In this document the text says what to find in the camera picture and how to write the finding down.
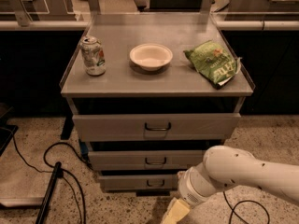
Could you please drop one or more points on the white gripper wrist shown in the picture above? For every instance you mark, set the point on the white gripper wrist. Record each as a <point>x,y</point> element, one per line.
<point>189,191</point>

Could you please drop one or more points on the white paper bowl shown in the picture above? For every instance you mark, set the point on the white paper bowl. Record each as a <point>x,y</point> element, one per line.
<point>150,56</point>

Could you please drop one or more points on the crushed soda can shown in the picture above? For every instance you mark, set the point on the crushed soda can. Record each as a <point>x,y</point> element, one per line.
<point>93,55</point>

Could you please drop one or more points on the grey drawer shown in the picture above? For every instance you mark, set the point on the grey drawer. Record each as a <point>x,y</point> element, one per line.
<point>138,182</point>
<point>145,160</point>
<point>144,127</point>

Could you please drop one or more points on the green chip bag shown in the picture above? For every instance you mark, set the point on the green chip bag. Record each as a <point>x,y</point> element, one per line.
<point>214,62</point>

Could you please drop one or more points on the black power strip bar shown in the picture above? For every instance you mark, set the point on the black power strip bar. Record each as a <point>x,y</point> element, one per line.
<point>57,173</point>

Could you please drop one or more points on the dark object left edge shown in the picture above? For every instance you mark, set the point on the dark object left edge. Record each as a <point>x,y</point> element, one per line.
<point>6,130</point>

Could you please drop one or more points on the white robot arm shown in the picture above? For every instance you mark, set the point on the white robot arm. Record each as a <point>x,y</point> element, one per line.
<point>224,168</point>

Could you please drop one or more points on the grey drawer cabinet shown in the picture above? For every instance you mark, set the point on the grey drawer cabinet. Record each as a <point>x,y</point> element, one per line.
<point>125,88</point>

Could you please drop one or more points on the white railing pipe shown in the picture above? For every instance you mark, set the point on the white railing pipe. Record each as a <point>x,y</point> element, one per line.
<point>223,25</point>

